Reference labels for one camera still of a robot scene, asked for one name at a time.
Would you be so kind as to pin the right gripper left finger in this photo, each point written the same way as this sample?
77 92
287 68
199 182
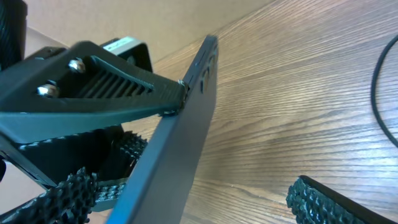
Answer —
70 201

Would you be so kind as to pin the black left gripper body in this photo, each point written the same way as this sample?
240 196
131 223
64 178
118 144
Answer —
13 37

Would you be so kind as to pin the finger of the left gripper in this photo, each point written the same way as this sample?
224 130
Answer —
113 176
65 113

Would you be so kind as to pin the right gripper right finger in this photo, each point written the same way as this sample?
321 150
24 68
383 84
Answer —
314 203

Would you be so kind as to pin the Samsung Galaxy smartphone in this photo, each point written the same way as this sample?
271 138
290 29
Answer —
157 189

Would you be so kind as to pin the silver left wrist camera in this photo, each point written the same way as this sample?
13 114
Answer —
132 50

